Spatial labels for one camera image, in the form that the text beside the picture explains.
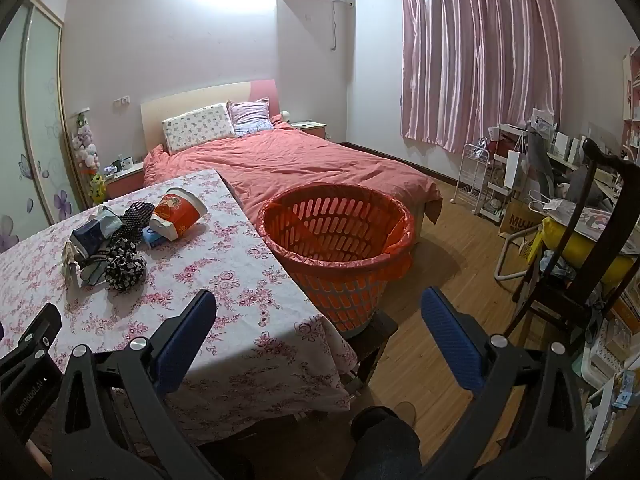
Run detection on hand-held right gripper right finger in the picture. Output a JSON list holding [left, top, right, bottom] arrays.
[[420, 286, 586, 480]]

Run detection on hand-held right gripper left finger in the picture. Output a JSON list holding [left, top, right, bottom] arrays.
[[51, 289, 221, 480]]

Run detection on patterned hair scrunchie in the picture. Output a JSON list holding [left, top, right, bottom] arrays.
[[105, 237, 147, 291]]

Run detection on blue tissue pack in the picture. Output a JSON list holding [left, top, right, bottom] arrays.
[[142, 225, 168, 249]]

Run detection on orange plastic basket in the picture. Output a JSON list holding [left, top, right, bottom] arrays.
[[257, 183, 416, 338]]

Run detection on light green terry cloth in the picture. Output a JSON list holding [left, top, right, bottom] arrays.
[[80, 257, 108, 287]]

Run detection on red paper cup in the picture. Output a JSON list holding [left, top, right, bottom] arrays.
[[150, 187, 208, 241]]

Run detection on black dotted hair comb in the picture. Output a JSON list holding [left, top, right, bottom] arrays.
[[122, 201, 156, 233]]

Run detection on light blue tube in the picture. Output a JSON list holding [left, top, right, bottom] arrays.
[[71, 206, 123, 257]]

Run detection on person's left forearm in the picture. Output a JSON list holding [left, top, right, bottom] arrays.
[[27, 439, 53, 480]]

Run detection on pink floral tablecloth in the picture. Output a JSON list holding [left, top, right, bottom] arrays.
[[0, 167, 358, 448]]

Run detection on dark wooden stool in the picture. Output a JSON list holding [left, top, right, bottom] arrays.
[[345, 310, 399, 386]]

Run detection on person's brown shoe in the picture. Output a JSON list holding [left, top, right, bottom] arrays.
[[390, 402, 417, 428]]

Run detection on person's leg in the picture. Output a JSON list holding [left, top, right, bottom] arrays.
[[350, 407, 423, 480]]

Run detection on white storage trolley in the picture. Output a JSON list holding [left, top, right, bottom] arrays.
[[482, 125, 531, 223]]

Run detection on orange nightstand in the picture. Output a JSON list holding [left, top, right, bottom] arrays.
[[106, 160, 146, 200]]

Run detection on yellow cushion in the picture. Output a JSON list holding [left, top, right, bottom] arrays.
[[542, 217, 636, 281]]

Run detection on dark wooden chair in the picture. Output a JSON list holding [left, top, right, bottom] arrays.
[[502, 137, 640, 361]]

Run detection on yellow green plush toy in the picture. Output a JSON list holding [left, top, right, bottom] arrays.
[[89, 172, 108, 206]]

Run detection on white paper bag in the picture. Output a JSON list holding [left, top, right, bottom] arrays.
[[504, 150, 526, 188]]

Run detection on grey hanging cloth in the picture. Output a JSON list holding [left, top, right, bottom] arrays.
[[525, 127, 556, 201]]

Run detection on white floral pillow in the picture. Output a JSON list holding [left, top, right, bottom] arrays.
[[161, 102, 236, 155]]

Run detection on salmon pink duvet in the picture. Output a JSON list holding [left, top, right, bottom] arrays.
[[143, 122, 443, 226]]

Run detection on hanging plush toys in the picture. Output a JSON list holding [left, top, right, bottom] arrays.
[[70, 110, 101, 171]]

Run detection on pink striped pillow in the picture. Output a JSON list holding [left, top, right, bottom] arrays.
[[227, 98, 273, 137]]

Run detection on beige and pink headboard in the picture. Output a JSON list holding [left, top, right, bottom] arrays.
[[140, 79, 277, 156]]

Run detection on flower print wardrobe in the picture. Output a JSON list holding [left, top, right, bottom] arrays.
[[0, 0, 83, 253]]

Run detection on pink satin curtain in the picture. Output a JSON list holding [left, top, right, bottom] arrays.
[[397, 0, 573, 153]]

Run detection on pink and white bookshelf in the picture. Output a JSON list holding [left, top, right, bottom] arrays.
[[622, 45, 640, 161]]

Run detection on white metal tube frame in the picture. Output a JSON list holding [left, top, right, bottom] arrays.
[[494, 232, 533, 281]]

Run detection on white wire rack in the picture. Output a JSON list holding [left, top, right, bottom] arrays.
[[457, 142, 491, 211]]

